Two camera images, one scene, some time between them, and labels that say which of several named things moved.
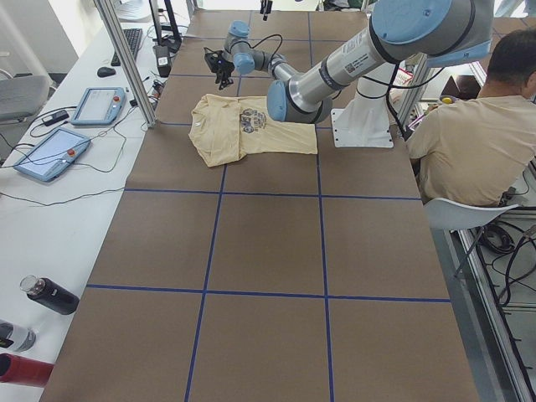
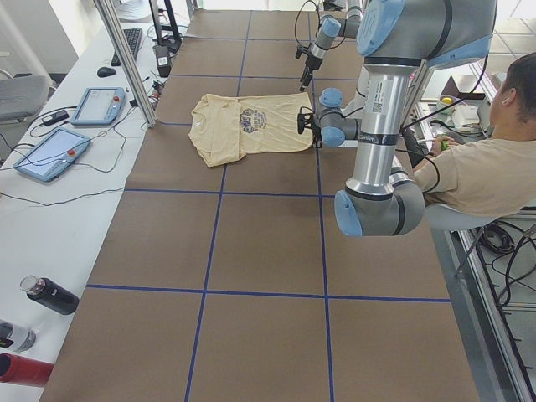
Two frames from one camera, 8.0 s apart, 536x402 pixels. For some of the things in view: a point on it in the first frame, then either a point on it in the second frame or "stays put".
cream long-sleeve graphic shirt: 225,128 stays put
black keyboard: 133,36 stays put
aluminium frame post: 127,60 stays put
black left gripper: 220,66 to 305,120
